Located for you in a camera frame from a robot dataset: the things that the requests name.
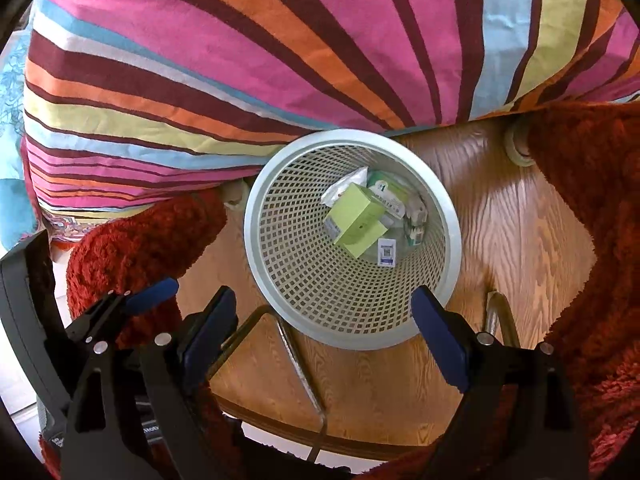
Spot white round bed foot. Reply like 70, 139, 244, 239
505, 117, 535, 167
222, 180, 250, 211

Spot white mesh wastebasket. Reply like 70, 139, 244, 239
243, 129, 462, 350

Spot white plastic wrapper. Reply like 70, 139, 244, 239
321, 166, 371, 208

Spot white green box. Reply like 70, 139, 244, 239
367, 170, 406, 218

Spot blue pink patterned quilt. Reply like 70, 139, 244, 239
0, 25, 41, 251

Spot chrome tube frame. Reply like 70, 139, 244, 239
210, 289, 521, 463

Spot red shaggy rug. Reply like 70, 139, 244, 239
40, 100, 640, 480

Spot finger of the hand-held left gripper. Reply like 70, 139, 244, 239
107, 310, 146, 353
67, 279, 180, 343

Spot green white blister strips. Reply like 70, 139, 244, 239
402, 195, 428, 246

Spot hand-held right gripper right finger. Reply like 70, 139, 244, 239
411, 285, 593, 480

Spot lime green cube box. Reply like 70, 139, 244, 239
324, 182, 391, 260

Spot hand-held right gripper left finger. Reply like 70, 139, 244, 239
60, 285, 238, 480

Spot striped multicolour bedsheet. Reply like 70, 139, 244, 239
20, 0, 640, 221

